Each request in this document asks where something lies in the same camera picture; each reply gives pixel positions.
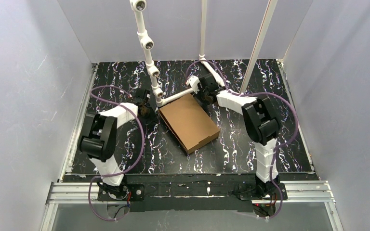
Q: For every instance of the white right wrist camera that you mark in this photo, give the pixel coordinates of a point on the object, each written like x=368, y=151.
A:
x=193, y=82

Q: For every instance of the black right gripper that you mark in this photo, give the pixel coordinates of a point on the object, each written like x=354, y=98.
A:
x=201, y=90

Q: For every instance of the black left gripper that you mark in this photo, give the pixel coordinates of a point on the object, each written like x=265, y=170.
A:
x=148, y=112

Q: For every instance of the brown cardboard box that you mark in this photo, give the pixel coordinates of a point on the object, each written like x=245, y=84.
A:
x=189, y=123

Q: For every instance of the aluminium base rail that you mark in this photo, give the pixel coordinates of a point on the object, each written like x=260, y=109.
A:
x=72, y=205

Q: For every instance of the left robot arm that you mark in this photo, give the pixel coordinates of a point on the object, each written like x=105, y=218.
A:
x=98, y=140

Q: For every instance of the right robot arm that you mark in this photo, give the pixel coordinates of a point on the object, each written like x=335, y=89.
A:
x=261, y=123

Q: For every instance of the white PVC pipe frame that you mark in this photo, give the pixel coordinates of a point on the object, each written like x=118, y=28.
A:
x=173, y=30

